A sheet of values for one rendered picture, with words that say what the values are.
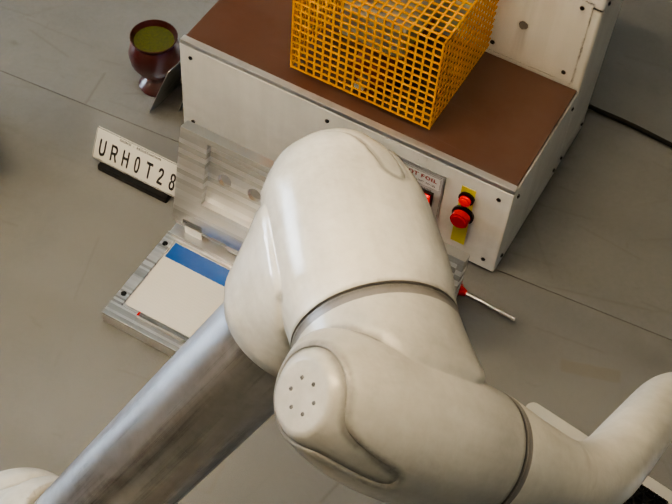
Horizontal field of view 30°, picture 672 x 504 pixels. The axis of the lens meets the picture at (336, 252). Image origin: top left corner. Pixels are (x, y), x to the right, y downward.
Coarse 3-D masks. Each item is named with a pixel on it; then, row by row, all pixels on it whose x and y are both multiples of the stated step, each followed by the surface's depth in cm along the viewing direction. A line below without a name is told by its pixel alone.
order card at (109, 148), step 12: (96, 132) 193; (108, 132) 192; (96, 144) 194; (108, 144) 193; (120, 144) 192; (132, 144) 191; (96, 156) 195; (108, 156) 194; (120, 156) 193; (132, 156) 192; (144, 156) 191; (156, 156) 190; (120, 168) 194; (132, 168) 193; (144, 168) 192; (156, 168) 191; (168, 168) 190; (144, 180) 192; (156, 180) 192; (168, 180) 191; (168, 192) 191
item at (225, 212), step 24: (192, 144) 174; (216, 144) 172; (192, 168) 177; (216, 168) 176; (240, 168) 174; (264, 168) 170; (192, 192) 180; (216, 192) 179; (240, 192) 177; (192, 216) 183; (216, 216) 180; (240, 216) 180; (240, 240) 181; (456, 264) 165; (456, 288) 166
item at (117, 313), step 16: (176, 224) 187; (192, 224) 186; (176, 240) 185; (192, 240) 186; (208, 240) 186; (160, 256) 183; (208, 256) 184; (224, 256) 184; (144, 272) 182; (128, 288) 180; (112, 304) 178; (112, 320) 177; (128, 320) 176; (144, 336) 176; (160, 336) 175
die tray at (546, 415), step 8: (528, 408) 173; (536, 408) 174; (544, 408) 174; (544, 416) 173; (552, 416) 173; (552, 424) 172; (560, 424) 172; (568, 424) 172; (568, 432) 172; (576, 432) 172; (648, 480) 168; (656, 488) 167; (664, 488) 167; (664, 496) 167
